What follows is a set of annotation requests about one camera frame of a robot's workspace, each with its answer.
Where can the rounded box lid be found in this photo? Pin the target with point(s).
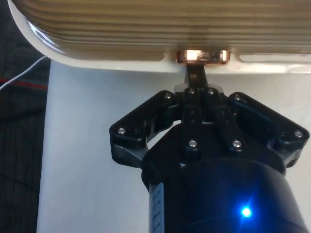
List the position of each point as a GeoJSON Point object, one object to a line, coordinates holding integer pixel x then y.
{"type": "Point", "coordinates": [145, 24]}

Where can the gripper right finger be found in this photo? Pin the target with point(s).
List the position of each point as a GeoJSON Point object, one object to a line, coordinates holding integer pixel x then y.
{"type": "Point", "coordinates": [255, 114]}

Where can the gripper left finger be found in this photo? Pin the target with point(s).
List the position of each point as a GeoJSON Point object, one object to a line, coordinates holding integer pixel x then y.
{"type": "Point", "coordinates": [192, 121]}

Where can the cream box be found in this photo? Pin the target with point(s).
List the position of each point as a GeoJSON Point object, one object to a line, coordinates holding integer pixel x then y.
{"type": "Point", "coordinates": [121, 66]}

